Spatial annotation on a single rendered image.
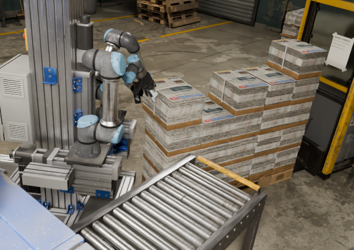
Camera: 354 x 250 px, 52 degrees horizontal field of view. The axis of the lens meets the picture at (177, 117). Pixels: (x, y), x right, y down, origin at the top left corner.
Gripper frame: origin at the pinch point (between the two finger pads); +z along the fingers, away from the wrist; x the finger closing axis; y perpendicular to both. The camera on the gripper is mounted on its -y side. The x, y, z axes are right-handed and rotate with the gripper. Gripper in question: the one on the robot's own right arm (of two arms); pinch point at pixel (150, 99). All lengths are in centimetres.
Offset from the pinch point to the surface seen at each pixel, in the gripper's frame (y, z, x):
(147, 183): -37, 1, -62
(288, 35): 369, 277, 291
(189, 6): 316, 246, 561
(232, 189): -2, 22, -85
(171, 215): -37, 2, -88
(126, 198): -51, -7, -69
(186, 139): 5.2, 33.4, -19.1
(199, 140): 14.3, 42.8, -19.1
